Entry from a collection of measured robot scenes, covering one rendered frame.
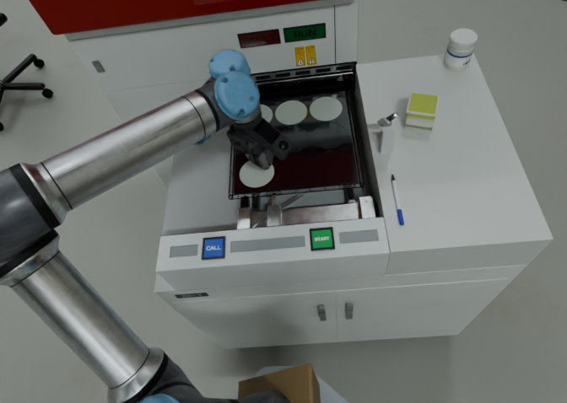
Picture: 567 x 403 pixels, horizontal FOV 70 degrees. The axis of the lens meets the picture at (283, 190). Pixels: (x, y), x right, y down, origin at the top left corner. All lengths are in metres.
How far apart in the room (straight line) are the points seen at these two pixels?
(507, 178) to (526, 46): 2.03
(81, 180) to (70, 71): 2.88
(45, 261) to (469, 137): 0.98
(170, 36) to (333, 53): 0.47
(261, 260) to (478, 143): 0.63
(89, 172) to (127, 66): 0.80
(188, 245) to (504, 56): 2.40
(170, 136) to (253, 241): 0.44
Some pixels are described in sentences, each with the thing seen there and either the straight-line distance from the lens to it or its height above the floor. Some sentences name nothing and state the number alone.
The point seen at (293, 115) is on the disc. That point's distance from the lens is 1.28.
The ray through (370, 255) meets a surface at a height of 0.95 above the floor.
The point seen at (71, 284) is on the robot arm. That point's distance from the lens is 0.75.
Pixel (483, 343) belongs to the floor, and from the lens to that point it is 1.97.
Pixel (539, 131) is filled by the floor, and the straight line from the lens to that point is 2.61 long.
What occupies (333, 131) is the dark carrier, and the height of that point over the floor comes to 0.90.
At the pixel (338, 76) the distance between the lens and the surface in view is 1.34.
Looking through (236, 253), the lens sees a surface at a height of 0.96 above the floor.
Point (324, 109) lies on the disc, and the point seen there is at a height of 0.90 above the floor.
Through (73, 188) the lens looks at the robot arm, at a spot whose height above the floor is 1.42.
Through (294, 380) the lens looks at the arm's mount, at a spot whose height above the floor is 1.07.
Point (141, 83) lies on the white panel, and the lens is 1.41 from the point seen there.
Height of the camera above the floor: 1.84
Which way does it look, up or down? 57 degrees down
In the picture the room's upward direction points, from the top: 13 degrees counter-clockwise
